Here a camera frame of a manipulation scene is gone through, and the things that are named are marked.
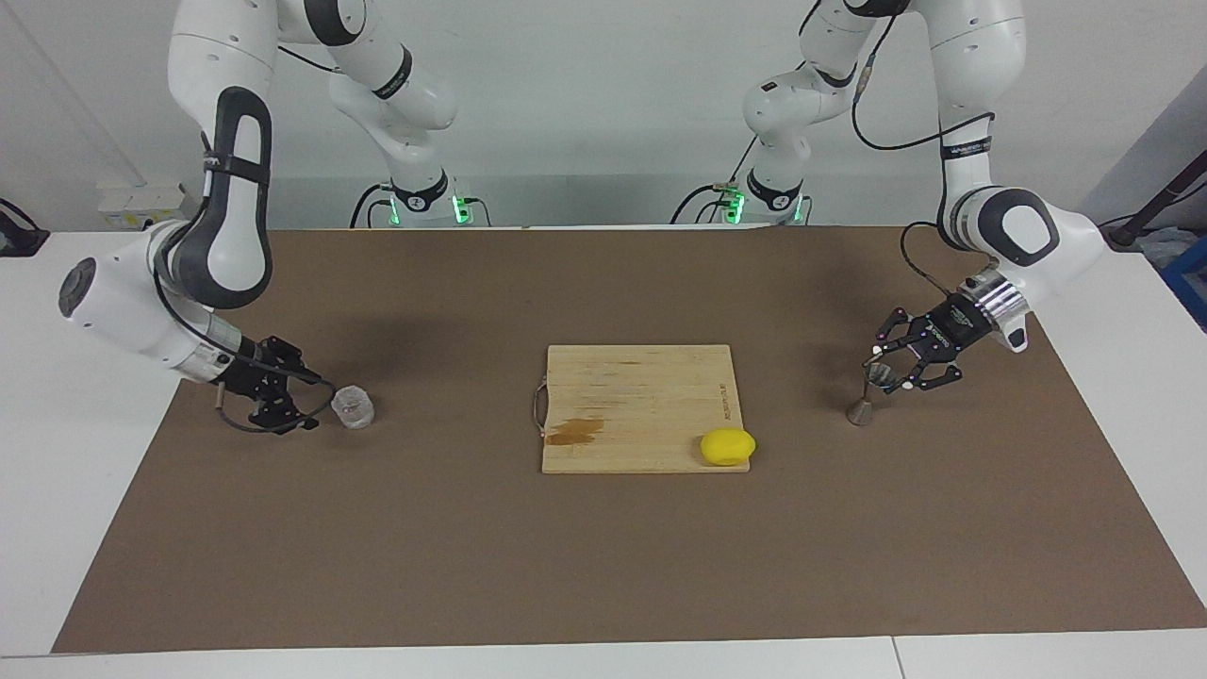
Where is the clear plastic cup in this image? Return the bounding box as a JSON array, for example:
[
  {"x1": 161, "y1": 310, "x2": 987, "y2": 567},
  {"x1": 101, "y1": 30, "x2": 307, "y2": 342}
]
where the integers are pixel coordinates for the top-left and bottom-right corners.
[{"x1": 331, "y1": 385, "x2": 375, "y2": 430}]

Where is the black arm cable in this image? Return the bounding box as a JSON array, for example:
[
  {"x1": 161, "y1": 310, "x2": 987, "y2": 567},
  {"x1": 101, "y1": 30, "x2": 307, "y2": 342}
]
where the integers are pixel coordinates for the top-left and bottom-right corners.
[
  {"x1": 852, "y1": 38, "x2": 997, "y2": 301},
  {"x1": 151, "y1": 42, "x2": 338, "y2": 437}
]

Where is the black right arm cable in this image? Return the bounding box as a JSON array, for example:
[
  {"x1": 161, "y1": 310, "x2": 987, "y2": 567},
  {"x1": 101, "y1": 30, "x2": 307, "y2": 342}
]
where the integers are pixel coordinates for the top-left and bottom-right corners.
[{"x1": 151, "y1": 42, "x2": 338, "y2": 437}]

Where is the steel double jigger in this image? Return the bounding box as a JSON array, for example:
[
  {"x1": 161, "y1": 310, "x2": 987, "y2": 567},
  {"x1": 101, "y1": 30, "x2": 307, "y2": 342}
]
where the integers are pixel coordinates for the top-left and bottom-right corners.
[{"x1": 847, "y1": 363, "x2": 898, "y2": 427}]

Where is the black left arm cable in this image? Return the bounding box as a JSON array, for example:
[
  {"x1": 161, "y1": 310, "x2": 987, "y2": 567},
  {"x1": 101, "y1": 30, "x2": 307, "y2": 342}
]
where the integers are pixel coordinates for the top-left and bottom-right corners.
[{"x1": 852, "y1": 38, "x2": 997, "y2": 301}]

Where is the clear plastic bag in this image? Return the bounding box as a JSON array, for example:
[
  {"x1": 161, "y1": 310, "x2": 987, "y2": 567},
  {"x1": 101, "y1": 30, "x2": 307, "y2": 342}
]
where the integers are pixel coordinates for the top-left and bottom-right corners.
[{"x1": 1136, "y1": 226, "x2": 1195, "y2": 271}]

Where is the black clamp mount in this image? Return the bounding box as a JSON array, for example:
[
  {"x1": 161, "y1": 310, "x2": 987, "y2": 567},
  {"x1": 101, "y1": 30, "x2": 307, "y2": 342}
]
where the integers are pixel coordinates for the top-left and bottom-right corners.
[{"x1": 0, "y1": 198, "x2": 50, "y2": 257}]

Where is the brown paper table mat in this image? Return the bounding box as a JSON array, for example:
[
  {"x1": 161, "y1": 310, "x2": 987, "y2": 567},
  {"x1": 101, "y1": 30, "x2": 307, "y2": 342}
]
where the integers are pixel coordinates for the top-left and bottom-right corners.
[{"x1": 52, "y1": 224, "x2": 1207, "y2": 654}]

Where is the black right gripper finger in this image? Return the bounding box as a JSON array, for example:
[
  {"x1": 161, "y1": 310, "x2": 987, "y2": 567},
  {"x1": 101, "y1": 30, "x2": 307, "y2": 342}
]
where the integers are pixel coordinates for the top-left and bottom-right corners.
[
  {"x1": 273, "y1": 339, "x2": 327, "y2": 386},
  {"x1": 249, "y1": 395, "x2": 318, "y2": 433}
]

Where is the black stand pole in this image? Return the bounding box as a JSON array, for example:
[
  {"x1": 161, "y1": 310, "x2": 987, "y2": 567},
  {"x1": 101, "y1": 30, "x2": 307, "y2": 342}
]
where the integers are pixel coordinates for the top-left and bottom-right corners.
[{"x1": 1099, "y1": 151, "x2": 1207, "y2": 251}]

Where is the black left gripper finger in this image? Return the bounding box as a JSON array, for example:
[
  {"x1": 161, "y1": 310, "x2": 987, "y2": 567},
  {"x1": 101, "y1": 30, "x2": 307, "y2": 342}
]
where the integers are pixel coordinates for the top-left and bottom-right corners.
[
  {"x1": 862, "y1": 307, "x2": 931, "y2": 372},
  {"x1": 885, "y1": 357, "x2": 964, "y2": 395}
]

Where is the bamboo cutting board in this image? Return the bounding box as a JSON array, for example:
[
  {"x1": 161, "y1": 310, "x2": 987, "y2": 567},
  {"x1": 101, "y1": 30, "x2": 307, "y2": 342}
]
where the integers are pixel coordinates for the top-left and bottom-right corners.
[{"x1": 533, "y1": 344, "x2": 752, "y2": 475}]

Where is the yellow lemon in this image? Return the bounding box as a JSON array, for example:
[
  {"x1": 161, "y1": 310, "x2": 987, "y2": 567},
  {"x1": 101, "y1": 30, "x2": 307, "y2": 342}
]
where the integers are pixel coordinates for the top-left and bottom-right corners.
[{"x1": 700, "y1": 428, "x2": 757, "y2": 468}]

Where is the black base cable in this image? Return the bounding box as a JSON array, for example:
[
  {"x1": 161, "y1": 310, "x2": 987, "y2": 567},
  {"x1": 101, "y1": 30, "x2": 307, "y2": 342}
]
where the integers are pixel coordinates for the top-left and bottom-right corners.
[
  {"x1": 670, "y1": 137, "x2": 757, "y2": 226},
  {"x1": 350, "y1": 183, "x2": 395, "y2": 228}
]

